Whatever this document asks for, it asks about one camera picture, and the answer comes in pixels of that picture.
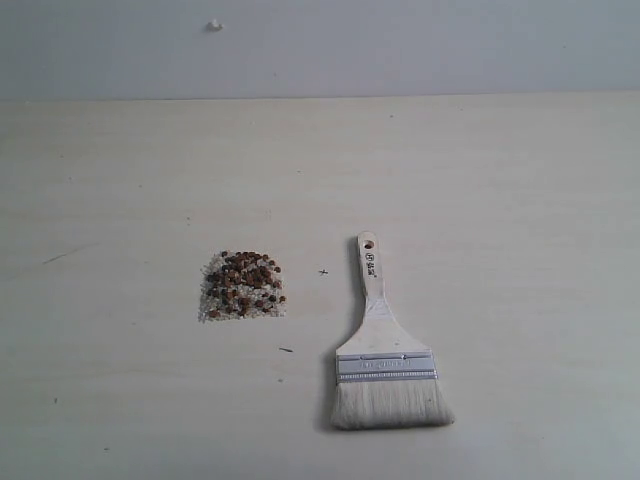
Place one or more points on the pile of brown pellets and grains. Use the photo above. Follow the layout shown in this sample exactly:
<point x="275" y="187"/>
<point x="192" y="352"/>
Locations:
<point x="240" y="285"/>

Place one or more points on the wooden paint brush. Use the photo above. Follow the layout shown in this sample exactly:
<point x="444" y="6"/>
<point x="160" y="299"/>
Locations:
<point x="385" y="378"/>

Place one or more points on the white blob on wall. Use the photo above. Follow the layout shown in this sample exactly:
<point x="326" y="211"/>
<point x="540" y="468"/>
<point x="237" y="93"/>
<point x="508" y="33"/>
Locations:
<point x="214" y="26"/>

